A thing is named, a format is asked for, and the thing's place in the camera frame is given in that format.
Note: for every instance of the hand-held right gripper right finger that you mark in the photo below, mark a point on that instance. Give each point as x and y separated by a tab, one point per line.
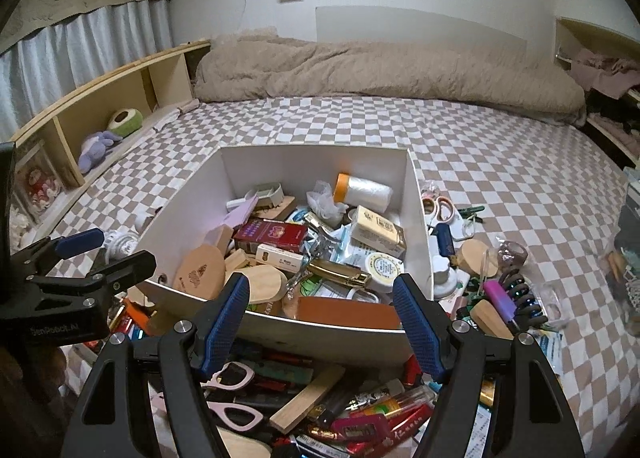
417	328

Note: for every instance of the red doll in clear case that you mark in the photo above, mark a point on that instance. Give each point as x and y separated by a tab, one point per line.
40	182

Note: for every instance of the gold metal clip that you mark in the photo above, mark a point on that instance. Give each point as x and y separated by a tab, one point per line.
340	274

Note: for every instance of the round white tin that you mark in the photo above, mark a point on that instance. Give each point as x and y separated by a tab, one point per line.
382	269

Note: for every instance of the open closet shelf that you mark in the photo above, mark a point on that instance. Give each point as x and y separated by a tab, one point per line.
610	102

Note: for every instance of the white cardboard box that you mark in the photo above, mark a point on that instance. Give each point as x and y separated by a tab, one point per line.
325	343

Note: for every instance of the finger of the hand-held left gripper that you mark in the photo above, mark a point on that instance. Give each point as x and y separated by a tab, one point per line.
80	241
125	268

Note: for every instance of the crumpled white plastic bag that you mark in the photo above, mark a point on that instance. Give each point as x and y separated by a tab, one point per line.
322	203

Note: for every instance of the black claw hair clip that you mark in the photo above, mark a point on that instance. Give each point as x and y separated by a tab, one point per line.
525	300

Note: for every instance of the blue flat box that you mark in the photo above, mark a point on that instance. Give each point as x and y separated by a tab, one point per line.
445	239

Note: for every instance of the round wooden lid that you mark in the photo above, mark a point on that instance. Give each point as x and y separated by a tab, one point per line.
479	259

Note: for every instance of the pale grey curtain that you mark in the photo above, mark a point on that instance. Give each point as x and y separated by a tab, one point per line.
75	52

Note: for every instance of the purple lighter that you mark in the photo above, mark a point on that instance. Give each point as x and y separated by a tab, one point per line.
495	300

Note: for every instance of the white plastic holder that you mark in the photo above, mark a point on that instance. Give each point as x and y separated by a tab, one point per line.
265	193

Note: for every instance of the pile of lighters and pens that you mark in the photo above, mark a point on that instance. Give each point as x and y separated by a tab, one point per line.
360	418

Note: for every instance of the oval wooden paddle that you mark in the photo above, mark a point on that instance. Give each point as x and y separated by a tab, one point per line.
267	284

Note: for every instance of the wooden block strip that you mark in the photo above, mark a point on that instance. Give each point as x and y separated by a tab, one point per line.
307	400

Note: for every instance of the purple plush toy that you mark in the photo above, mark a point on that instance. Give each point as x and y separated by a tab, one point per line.
97	150

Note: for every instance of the beige fluffy duvet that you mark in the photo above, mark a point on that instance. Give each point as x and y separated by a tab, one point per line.
390	77

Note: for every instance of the pink scissors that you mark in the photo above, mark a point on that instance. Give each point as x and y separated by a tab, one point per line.
235	415

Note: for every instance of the white lacy round object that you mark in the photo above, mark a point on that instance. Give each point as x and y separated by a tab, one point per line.
120	244

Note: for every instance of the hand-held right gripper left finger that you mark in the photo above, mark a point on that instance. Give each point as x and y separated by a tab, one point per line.
222	323

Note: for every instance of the masking film roll orange tape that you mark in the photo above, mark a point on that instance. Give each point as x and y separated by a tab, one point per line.
365	193

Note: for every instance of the green avocado plush toy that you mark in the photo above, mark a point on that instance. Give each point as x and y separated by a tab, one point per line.
125	121

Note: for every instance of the white doll in clear case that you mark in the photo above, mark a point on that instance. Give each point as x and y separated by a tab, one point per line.
19	227

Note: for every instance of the green clip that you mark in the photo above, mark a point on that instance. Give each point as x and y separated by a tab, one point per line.
470	211

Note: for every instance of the wooden headboard shelf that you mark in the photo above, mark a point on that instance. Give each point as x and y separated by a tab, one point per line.
100	82

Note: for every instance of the brown tape roll in bag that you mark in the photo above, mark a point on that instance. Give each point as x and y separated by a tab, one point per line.
512	254

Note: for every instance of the red printed box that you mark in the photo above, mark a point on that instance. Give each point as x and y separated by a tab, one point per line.
270	235

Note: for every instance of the yellow tissue pack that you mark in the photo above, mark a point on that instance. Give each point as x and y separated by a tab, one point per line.
377	233

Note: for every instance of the pink beige flat box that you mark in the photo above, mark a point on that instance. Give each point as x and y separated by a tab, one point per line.
220	236

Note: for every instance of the brown leather case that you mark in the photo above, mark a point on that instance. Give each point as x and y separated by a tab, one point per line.
345	313

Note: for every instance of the pink clothes pile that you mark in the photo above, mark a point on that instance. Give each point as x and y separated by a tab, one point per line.
600	70

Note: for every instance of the person's left forearm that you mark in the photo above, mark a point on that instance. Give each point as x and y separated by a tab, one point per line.
30	398

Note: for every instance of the pink card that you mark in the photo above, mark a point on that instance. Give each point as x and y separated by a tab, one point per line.
245	213

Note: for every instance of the clear storage box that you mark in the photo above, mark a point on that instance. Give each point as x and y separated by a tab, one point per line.
625	248

